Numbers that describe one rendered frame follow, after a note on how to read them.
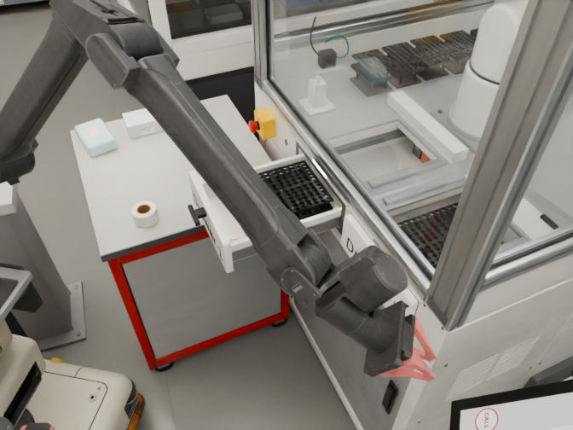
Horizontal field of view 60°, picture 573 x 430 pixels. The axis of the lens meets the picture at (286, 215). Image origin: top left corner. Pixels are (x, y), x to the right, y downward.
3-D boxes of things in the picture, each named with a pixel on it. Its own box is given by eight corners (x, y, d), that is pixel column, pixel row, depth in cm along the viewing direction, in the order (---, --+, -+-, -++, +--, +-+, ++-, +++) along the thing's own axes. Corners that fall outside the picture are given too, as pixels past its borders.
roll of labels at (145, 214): (141, 231, 141) (139, 221, 138) (129, 218, 145) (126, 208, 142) (163, 219, 144) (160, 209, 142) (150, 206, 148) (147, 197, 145)
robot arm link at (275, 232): (133, 45, 73) (77, 53, 64) (153, 17, 70) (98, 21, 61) (315, 274, 75) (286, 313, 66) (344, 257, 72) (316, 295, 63)
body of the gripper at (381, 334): (412, 305, 73) (374, 278, 71) (406, 368, 66) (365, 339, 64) (380, 320, 77) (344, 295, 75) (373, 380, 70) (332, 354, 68)
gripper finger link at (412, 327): (451, 339, 74) (406, 307, 72) (450, 383, 69) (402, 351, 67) (417, 352, 79) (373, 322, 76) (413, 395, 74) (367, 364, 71)
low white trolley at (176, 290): (152, 386, 189) (100, 255, 135) (119, 267, 228) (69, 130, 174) (292, 330, 206) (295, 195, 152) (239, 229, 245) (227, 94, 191)
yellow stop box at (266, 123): (261, 141, 158) (260, 122, 152) (252, 129, 162) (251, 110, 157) (275, 137, 159) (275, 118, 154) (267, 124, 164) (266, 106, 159)
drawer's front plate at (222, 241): (227, 275, 123) (223, 245, 115) (193, 200, 142) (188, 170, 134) (234, 272, 124) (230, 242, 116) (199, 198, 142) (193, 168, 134)
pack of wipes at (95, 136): (119, 148, 167) (116, 137, 164) (91, 159, 164) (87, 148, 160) (103, 126, 176) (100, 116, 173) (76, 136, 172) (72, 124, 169)
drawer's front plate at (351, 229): (402, 333, 112) (412, 305, 104) (340, 244, 130) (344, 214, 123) (409, 330, 112) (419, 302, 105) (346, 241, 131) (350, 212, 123)
